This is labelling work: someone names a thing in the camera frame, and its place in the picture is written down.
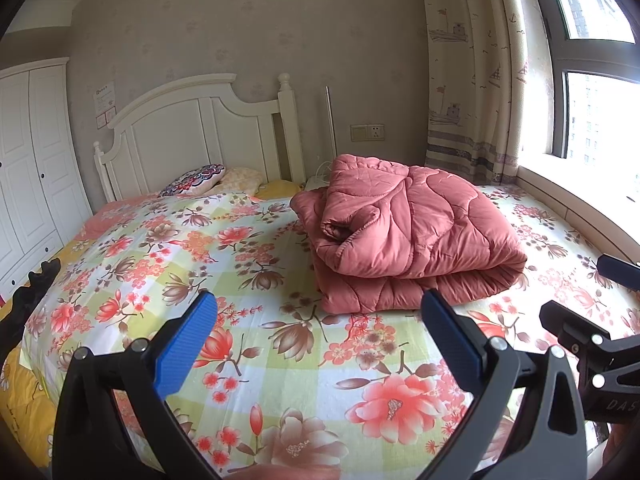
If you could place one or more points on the pale peach pillow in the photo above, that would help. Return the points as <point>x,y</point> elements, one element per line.
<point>242,179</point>

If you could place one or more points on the black irregular object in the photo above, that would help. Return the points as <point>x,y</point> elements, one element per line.
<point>20,310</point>

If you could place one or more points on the white nightstand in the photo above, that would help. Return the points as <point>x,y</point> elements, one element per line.
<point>314,183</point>

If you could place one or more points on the white lamp pole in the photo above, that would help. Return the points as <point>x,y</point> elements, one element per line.
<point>330,125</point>

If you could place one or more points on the pink quilted jacket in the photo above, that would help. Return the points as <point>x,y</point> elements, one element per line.
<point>425,230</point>

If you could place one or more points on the purple patterned cushion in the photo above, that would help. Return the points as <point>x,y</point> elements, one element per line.
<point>192,180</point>

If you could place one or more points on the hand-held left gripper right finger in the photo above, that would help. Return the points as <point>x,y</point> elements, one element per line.
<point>450,340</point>

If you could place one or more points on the wall paper notices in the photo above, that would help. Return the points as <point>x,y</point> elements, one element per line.
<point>103,97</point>

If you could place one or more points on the white wardrobe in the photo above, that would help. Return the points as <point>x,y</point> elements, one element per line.
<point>35,160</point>

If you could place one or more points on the beige window sill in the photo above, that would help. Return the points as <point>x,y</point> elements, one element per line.
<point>575,185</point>

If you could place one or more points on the white wooden headboard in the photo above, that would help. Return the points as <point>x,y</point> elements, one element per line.
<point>200,130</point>

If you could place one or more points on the dark framed window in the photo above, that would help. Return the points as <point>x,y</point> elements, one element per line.
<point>600,115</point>

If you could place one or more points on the yellow printed blanket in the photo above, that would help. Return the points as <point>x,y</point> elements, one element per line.
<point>25,400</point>

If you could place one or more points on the yellow pillow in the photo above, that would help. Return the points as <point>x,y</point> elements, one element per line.
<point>277,190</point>

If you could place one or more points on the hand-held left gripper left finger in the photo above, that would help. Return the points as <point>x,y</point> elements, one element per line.
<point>185,345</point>

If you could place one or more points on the printed beige curtain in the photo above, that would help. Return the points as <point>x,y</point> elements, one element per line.
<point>475,85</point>

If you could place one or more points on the wall socket plate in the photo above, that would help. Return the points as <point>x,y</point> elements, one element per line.
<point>367,132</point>

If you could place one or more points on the floral bed sheet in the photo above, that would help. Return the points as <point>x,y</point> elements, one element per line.
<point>280,270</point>

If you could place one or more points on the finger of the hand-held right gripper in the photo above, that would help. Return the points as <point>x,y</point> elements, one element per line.
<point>620,270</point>
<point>570,322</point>

